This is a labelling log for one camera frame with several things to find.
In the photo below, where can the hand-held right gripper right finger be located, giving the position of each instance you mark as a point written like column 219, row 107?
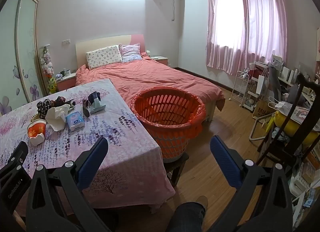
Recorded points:
column 225, row 164

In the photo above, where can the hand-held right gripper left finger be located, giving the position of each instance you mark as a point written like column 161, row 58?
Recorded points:
column 92, row 163

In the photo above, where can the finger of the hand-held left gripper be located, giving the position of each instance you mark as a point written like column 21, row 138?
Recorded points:
column 17, row 157

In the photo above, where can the crushed red white paper cup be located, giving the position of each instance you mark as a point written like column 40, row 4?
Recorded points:
column 36, row 130

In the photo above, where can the yellow wrapper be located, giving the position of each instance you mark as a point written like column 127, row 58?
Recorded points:
column 35, row 117

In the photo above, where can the blue tissue packet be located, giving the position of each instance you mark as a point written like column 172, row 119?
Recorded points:
column 75, row 121

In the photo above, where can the white tissue paper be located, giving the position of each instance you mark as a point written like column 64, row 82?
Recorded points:
column 56, row 118

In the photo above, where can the dark spotted sock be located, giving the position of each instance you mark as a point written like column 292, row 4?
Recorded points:
column 43, row 108

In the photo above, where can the orange plastic laundry basket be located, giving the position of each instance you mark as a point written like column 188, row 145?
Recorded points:
column 172, row 144

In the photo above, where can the light blue packaging box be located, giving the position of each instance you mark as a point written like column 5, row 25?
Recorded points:
column 96, row 104

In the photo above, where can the small white black toy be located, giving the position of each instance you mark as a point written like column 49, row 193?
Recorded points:
column 71, row 103

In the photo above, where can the floral pink tablecloth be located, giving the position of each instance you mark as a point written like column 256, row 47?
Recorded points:
column 120, row 132

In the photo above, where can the person's brown shoe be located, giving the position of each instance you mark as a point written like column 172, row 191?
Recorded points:
column 202, row 200

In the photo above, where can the dark wooden stool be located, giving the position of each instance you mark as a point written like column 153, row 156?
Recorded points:
column 177, row 169

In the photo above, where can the brown paper bag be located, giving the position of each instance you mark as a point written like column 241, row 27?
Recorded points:
column 261, row 110

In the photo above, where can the person's leg in jeans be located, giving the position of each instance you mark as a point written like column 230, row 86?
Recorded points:
column 187, row 219

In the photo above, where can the white storage cart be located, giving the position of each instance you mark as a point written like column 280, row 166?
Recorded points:
column 252, row 97

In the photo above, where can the yellow cushion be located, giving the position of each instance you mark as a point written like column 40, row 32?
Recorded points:
column 290, row 124

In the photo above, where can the dark wooden chair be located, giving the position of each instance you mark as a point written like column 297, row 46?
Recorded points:
column 297, row 132

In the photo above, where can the white plastic crate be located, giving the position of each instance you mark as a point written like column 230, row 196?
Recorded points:
column 302, row 183

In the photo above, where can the pink white nightstand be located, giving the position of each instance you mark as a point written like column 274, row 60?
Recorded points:
column 66, row 82
column 160, row 60

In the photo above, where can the white paper bag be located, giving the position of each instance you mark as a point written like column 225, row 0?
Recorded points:
column 262, row 84

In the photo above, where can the printed magazine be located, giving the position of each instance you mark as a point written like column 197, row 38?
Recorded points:
column 301, row 114

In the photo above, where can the hanging plush toys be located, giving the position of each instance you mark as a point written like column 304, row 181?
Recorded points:
column 47, row 69

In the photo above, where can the grey hanging cloth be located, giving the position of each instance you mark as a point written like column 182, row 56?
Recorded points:
column 275, row 84

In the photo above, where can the sliding door wardrobe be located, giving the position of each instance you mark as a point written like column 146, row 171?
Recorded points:
column 17, row 59

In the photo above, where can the cluttered white desk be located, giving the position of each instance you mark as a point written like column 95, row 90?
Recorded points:
column 287, row 82

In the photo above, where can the white floral pillow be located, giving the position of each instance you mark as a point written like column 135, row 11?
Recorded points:
column 103, row 57

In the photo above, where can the salmon duvet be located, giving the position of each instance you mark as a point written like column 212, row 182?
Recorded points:
column 162, row 77

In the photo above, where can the pink striped pillow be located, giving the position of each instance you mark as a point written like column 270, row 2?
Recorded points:
column 130, row 52

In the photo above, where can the cream pink headboard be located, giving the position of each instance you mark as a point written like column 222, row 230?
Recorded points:
column 100, row 44

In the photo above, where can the pink curtain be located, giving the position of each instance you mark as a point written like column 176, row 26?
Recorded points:
column 250, row 27

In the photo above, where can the air conditioner pipe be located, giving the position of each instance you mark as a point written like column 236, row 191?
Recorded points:
column 173, row 7

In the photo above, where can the white metal tube frame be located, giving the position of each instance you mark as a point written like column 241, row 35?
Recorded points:
column 252, row 129

